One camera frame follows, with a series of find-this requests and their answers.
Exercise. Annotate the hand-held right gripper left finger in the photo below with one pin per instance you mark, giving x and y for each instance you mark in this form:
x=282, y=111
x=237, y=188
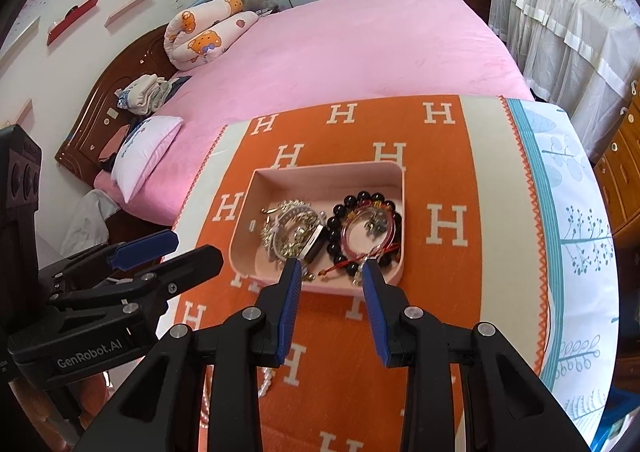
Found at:
x=290, y=312

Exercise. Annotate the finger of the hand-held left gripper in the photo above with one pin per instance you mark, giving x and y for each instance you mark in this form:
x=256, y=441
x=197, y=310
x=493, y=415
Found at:
x=145, y=247
x=190, y=264

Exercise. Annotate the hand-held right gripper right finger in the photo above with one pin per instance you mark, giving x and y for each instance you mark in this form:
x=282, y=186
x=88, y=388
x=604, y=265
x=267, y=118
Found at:
x=377, y=317

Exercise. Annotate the pink jewelry box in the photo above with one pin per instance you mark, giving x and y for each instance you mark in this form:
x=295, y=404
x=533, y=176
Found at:
x=240, y=242

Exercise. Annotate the pink smartwatch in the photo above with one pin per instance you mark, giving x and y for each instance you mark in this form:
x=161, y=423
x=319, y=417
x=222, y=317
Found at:
x=315, y=244

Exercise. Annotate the small dark metal charm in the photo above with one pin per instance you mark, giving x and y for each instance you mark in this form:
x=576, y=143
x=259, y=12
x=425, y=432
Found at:
x=372, y=224

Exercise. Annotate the white plastic bag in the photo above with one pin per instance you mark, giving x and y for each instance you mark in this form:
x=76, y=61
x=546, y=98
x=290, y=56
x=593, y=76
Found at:
x=90, y=217

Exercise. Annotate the orange patterned blanket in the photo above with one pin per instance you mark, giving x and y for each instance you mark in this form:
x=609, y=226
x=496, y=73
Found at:
x=450, y=282

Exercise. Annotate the white pillow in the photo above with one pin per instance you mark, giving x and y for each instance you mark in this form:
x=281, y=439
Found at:
x=145, y=157

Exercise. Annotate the pile of folded clothes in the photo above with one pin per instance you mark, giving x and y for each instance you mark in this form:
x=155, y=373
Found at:
x=145, y=92

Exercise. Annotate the wooden headboard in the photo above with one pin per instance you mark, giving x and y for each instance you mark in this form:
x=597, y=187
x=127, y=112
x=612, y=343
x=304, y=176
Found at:
x=100, y=97

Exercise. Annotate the white teal floral tablecloth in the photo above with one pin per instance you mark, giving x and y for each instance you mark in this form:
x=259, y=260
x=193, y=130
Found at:
x=575, y=282

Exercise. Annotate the rolled cartoon bear quilt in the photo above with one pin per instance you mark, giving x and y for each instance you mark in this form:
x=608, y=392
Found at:
x=200, y=32

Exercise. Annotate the pink bed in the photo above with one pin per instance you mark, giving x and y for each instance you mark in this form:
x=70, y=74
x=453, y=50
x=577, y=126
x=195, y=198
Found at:
x=350, y=42

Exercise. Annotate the wooden dresser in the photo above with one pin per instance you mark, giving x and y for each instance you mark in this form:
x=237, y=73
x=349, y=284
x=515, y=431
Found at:
x=625, y=167

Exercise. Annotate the white lace furniture cover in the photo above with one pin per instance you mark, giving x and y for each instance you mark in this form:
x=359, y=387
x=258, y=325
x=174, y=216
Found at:
x=565, y=7

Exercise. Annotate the beige wall shelf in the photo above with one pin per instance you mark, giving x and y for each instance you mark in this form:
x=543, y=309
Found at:
x=20, y=40
x=17, y=113
x=127, y=7

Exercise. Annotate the red wall shelf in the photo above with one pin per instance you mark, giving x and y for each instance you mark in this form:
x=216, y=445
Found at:
x=75, y=15

